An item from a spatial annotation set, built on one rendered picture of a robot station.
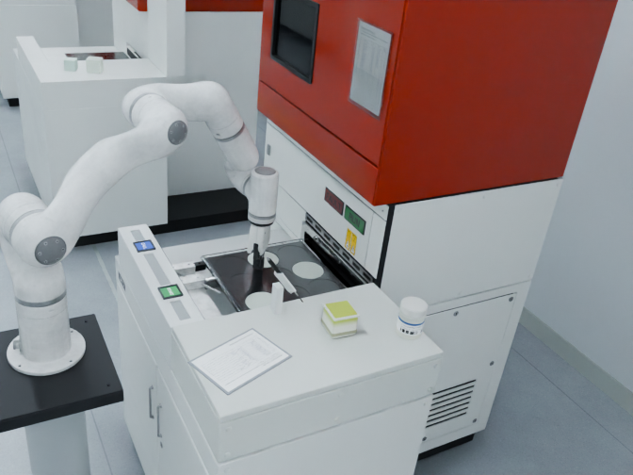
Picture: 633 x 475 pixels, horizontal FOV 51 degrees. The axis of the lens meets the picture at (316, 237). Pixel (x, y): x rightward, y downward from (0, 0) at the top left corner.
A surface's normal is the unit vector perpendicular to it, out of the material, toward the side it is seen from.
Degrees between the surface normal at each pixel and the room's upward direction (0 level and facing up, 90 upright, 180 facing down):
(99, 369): 1
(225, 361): 0
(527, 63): 90
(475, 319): 90
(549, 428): 0
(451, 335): 90
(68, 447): 90
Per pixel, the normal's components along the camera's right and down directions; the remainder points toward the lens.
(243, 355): 0.11, -0.87
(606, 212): -0.88, 0.15
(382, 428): 0.47, 0.48
